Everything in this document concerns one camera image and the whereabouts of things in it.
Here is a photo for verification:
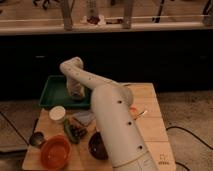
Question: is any orange plastic bowl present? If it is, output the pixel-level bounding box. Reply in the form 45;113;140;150
40;135;71;171

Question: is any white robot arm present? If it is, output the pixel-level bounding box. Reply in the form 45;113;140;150
60;57;159;171

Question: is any grey blue cloth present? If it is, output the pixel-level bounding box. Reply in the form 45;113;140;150
73;110;95;126

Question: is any dark grape bunch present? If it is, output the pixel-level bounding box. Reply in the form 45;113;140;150
71;126;87;139

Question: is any green cucumber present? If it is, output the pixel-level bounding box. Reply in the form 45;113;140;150
63;119;79;144

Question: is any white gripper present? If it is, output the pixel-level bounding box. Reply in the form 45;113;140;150
66;77;85;101

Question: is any orange round fruit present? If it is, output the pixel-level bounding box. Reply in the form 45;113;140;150
130;107;138;118

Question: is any white small bowl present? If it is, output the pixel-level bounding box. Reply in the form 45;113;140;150
49;106;66;123

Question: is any dark purple bowl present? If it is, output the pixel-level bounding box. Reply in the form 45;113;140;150
88;132;108;160

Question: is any green plastic tray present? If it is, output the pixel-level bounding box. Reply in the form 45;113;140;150
39;75;91;109

